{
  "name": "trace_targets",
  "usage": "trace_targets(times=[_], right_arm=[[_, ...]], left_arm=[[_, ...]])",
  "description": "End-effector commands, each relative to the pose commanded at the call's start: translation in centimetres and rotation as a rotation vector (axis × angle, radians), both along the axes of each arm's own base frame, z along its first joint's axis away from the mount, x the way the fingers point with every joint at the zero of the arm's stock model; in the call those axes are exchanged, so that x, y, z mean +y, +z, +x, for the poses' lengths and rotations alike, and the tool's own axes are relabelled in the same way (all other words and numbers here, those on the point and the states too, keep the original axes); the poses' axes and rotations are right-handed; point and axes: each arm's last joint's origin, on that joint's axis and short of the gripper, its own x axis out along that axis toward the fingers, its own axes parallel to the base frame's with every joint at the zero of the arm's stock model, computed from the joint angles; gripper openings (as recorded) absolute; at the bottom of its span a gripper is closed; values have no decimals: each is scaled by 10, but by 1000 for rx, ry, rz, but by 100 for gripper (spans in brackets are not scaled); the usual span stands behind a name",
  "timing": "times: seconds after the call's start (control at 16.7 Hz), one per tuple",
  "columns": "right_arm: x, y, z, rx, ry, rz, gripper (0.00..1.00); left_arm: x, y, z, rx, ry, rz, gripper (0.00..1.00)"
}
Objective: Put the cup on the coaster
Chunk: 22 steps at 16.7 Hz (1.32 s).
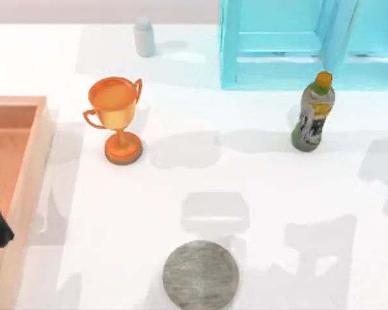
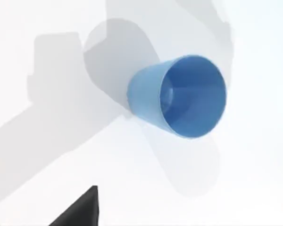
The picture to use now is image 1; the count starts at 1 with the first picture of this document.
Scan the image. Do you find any orange trophy cup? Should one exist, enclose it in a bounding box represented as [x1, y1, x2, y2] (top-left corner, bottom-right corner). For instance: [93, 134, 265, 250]
[82, 76, 144, 166]

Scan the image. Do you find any salmon shallow box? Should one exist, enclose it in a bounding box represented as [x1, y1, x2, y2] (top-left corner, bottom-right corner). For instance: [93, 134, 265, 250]
[0, 96, 56, 306]

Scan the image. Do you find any round grey coaster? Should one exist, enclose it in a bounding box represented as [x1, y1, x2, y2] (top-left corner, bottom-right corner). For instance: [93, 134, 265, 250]
[162, 240, 241, 310]

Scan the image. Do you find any pale grey bottle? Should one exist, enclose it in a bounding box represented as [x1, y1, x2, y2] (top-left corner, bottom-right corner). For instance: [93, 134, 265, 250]
[133, 15, 157, 58]

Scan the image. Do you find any light blue rack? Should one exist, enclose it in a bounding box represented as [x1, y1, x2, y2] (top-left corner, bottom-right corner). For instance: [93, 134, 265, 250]
[219, 0, 388, 92]

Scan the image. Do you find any grey bottle with orange cap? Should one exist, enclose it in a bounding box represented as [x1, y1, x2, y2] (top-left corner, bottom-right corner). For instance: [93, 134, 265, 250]
[290, 71, 336, 152]

